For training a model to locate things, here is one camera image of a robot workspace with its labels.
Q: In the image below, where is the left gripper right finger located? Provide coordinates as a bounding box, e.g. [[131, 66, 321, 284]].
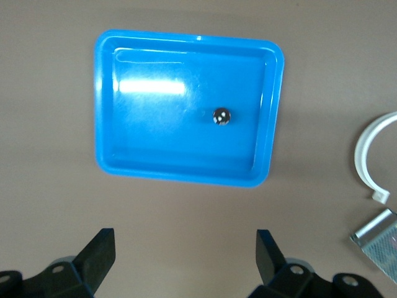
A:
[[249, 229, 313, 298]]

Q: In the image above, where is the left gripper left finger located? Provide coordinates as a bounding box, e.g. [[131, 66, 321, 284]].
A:
[[24, 228, 116, 298]]

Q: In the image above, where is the metal mesh power supply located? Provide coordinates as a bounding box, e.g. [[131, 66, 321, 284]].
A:
[[349, 208, 397, 285]]

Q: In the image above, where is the blue plastic tray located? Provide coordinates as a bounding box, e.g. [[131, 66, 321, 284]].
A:
[[93, 29, 285, 189]]

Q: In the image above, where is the brown table mat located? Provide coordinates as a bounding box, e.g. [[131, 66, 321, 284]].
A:
[[0, 0, 397, 298]]

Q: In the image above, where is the large white pipe clamp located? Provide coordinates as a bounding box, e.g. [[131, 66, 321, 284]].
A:
[[354, 111, 397, 204]]

